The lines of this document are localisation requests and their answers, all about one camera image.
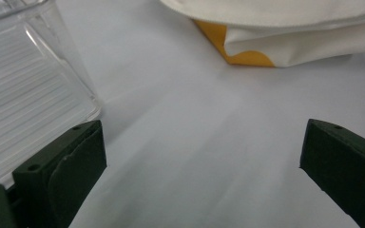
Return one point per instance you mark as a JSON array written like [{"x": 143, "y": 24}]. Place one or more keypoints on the clear plastic storage box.
[{"x": 28, "y": 79}]

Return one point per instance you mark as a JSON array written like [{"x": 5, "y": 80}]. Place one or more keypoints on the white cloth tote bag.
[{"x": 282, "y": 19}]

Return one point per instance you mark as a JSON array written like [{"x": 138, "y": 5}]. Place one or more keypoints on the pale grey table cover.
[{"x": 187, "y": 142}]

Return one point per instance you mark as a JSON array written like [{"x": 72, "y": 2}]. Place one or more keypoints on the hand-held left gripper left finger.
[{"x": 60, "y": 177}]

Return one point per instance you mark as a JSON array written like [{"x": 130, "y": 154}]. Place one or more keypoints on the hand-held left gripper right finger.
[{"x": 345, "y": 167}]

